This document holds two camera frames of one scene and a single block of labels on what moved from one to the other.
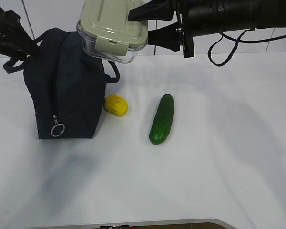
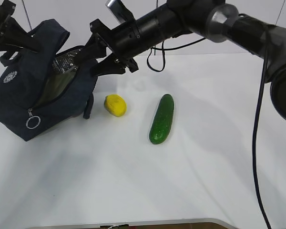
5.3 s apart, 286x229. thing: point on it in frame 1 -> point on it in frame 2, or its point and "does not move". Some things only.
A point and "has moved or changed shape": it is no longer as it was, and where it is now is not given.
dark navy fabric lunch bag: x=66 y=84 has moved or changed shape
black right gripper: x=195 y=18 -> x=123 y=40
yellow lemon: x=117 y=105 does not move
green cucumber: x=162 y=120 does not move
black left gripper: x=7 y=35 -> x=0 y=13
